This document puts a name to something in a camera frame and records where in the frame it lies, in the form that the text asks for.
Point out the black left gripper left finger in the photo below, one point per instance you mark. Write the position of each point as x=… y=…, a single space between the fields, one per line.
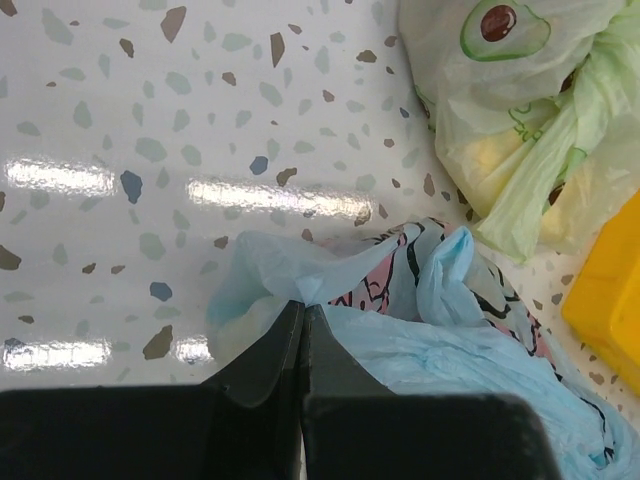
x=241 y=423

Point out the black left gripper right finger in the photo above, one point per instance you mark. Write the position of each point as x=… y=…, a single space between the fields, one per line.
x=356 y=428

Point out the light blue plastic bag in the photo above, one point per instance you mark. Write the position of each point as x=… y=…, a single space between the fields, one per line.
x=425 y=313

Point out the green avocado plastic bag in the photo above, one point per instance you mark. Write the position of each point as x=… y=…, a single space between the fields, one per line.
x=535 y=110

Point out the yellow plastic tray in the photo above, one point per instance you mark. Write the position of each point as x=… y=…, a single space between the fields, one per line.
x=602 y=306

